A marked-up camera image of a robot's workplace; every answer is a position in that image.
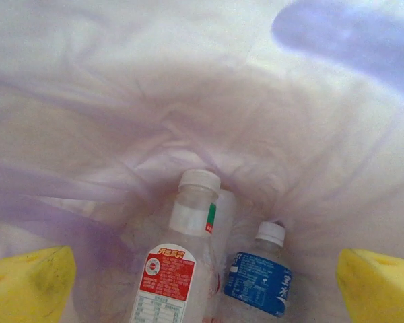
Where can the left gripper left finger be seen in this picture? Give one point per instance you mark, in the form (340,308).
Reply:
(23,289)

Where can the clear bottle green red neck label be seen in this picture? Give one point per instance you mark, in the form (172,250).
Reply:
(227,215)

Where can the clear bottle red white label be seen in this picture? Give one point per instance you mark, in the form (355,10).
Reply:
(170,279)

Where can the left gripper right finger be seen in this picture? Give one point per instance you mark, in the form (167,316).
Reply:
(384,292)

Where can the blue label bottle white cap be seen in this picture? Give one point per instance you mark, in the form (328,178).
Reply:
(256,279)

